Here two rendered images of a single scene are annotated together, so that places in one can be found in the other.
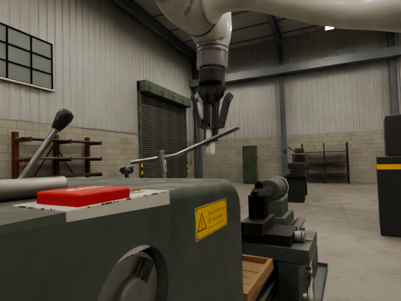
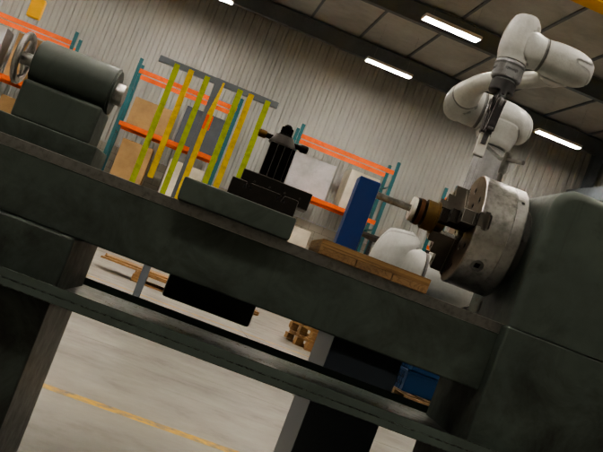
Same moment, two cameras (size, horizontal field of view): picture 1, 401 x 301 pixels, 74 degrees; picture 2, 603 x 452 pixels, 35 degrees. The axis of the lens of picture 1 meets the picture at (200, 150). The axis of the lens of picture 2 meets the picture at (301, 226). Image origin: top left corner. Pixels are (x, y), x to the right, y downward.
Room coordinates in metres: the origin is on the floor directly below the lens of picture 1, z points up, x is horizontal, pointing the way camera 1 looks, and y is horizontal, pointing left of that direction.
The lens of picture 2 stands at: (2.55, 2.07, 0.78)
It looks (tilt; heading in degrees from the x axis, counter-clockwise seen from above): 3 degrees up; 238
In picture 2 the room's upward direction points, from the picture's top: 21 degrees clockwise
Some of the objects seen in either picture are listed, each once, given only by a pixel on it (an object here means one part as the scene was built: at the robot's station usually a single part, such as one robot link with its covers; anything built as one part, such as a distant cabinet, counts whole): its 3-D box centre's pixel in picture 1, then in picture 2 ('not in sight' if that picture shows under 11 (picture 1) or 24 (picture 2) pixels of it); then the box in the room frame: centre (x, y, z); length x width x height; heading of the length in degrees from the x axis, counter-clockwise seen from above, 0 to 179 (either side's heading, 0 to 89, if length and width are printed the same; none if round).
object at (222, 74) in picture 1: (211, 86); (499, 95); (0.76, -0.04, 1.50); 0.08 x 0.07 x 0.09; 61
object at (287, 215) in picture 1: (273, 199); (62, 100); (1.81, -0.48, 1.01); 0.30 x 0.20 x 0.29; 151
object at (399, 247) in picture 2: not in sight; (395, 259); (0.53, -0.52, 0.97); 0.18 x 0.16 x 0.22; 152
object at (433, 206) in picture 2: not in sight; (429, 215); (0.89, 0.02, 1.08); 0.09 x 0.09 x 0.09; 61
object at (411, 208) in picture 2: not in sight; (393, 201); (0.99, -0.03, 1.08); 0.13 x 0.07 x 0.07; 151
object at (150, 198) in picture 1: (102, 223); not in sight; (0.28, 0.10, 1.23); 0.13 x 0.08 x 0.06; 151
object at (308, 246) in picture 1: (254, 239); (236, 212); (1.32, -0.25, 0.89); 0.53 x 0.30 x 0.06; 61
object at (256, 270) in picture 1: (213, 270); (364, 265); (1.00, -0.04, 0.88); 0.36 x 0.30 x 0.04; 61
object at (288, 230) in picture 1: (246, 230); (259, 201); (1.28, -0.21, 0.95); 0.43 x 0.18 x 0.04; 61
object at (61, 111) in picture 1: (63, 120); not in sight; (0.54, 0.28, 1.38); 0.04 x 0.03 x 0.05; 151
